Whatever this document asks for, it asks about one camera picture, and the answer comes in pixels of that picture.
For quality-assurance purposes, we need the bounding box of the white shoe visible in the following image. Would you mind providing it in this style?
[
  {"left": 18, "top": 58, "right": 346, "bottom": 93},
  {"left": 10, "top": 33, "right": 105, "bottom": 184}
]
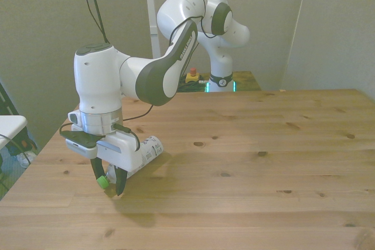
[{"left": 16, "top": 150, "right": 38, "bottom": 169}]

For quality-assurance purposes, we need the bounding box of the black and orange bag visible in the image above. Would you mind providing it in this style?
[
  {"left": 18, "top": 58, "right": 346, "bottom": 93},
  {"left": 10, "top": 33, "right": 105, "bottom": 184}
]
[{"left": 5, "top": 128, "right": 39, "bottom": 157}]

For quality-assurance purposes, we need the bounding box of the clear water bottle green cap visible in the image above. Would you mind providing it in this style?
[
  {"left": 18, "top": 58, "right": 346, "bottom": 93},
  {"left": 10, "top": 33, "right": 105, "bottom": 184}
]
[{"left": 97, "top": 135, "right": 163, "bottom": 190}]

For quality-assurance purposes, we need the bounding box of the coiled dark cable bundle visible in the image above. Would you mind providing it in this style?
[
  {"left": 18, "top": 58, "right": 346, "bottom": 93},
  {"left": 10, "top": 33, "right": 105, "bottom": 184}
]
[{"left": 175, "top": 79, "right": 206, "bottom": 93}]

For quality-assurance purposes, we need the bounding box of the white folding table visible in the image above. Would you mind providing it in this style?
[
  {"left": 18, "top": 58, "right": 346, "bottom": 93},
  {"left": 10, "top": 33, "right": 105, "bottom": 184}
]
[{"left": 0, "top": 114, "right": 29, "bottom": 149}]

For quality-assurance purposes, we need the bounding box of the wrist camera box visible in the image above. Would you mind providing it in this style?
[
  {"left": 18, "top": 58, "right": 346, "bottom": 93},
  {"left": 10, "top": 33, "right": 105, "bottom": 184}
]
[{"left": 60, "top": 129, "right": 101, "bottom": 160}]

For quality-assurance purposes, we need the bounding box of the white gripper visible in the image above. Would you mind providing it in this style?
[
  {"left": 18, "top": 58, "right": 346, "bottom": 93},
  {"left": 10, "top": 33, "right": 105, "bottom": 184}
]
[{"left": 90, "top": 132, "right": 144, "bottom": 197}]

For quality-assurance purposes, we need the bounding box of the yellow emergency stop button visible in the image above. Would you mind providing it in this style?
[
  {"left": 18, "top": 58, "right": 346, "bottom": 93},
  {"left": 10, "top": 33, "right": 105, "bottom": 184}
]
[{"left": 185, "top": 67, "right": 200, "bottom": 84}]

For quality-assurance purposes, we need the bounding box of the white vertical wall strip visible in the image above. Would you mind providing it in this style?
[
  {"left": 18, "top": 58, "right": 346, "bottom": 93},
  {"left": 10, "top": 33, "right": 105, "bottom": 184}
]
[{"left": 143, "top": 0, "right": 161, "bottom": 59}]

